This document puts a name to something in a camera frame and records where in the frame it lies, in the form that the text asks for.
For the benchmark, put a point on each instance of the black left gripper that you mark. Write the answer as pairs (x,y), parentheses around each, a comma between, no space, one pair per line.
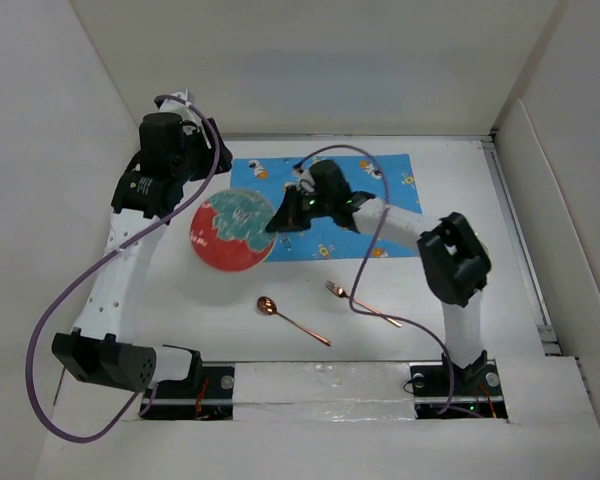
(203,138)

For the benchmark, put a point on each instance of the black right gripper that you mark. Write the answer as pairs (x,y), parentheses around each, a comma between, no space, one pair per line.
(289,215)

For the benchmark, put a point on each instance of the red and teal plate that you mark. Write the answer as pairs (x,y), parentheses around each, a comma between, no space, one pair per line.
(228,231)

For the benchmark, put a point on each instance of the copper fork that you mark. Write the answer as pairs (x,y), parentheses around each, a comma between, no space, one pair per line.
(340,292)

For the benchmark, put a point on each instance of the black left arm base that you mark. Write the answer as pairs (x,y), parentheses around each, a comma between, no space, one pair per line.
(207,395)

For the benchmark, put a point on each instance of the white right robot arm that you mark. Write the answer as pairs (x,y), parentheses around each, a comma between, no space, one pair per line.
(455,261)

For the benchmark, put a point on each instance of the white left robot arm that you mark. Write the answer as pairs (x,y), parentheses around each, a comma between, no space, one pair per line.
(101,347)

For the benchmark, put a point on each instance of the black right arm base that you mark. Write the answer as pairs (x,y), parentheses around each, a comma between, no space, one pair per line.
(444,391)

